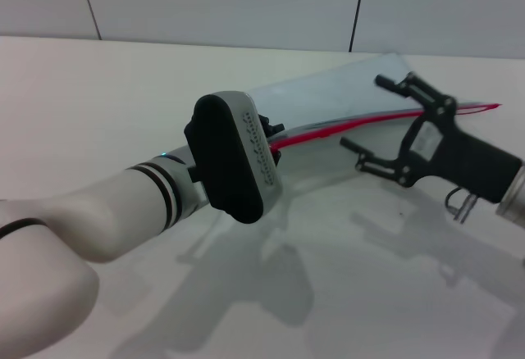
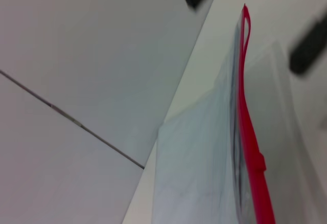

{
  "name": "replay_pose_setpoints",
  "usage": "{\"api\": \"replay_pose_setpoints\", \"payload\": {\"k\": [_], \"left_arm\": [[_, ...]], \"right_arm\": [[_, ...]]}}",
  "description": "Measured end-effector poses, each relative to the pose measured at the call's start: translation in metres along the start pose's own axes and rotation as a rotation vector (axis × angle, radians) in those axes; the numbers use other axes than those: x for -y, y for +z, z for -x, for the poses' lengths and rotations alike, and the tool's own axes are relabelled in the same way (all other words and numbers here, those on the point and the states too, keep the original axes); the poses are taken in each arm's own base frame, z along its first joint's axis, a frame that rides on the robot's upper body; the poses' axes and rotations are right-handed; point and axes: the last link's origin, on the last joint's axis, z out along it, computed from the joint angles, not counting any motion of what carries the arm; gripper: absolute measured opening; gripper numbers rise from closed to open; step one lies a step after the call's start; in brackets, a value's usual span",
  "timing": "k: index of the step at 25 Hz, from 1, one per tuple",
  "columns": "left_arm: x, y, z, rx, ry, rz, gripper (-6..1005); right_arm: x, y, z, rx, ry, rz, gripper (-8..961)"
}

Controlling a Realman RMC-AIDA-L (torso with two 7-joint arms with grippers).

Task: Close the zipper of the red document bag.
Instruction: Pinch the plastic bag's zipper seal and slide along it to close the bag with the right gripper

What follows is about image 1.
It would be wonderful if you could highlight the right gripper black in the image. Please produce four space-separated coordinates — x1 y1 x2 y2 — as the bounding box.
340 70 523 205

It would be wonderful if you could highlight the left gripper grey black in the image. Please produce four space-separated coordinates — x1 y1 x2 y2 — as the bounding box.
187 114 286 211

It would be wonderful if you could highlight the red-edged transparent document bag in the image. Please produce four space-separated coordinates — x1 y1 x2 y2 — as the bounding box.
245 52 503 159

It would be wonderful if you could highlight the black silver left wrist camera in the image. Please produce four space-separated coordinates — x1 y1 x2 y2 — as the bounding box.
183 90 284 225

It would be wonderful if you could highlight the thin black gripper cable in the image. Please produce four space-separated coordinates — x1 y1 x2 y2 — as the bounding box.
445 185 479 225

